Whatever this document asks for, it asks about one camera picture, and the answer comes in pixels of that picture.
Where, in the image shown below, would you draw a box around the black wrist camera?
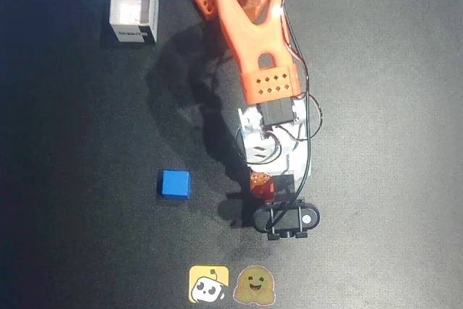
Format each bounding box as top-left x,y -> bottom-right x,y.
252,198 -> 321,241

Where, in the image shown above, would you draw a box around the blue cube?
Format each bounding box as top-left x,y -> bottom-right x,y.
158,169 -> 192,201

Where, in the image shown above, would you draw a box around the red and white servo wires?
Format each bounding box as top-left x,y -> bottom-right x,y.
234,93 -> 325,165

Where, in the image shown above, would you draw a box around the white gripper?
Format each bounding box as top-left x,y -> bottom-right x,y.
237,106 -> 313,203

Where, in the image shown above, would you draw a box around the hugging face emoji sticker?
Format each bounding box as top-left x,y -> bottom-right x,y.
232,265 -> 277,305

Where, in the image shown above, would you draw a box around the black camera cable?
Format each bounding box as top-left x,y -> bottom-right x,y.
266,4 -> 313,232

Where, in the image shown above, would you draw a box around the yellow robot face sticker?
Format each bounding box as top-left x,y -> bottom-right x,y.
188,265 -> 230,303

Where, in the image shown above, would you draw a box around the white open cardboard box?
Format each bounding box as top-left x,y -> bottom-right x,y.
109,0 -> 160,44

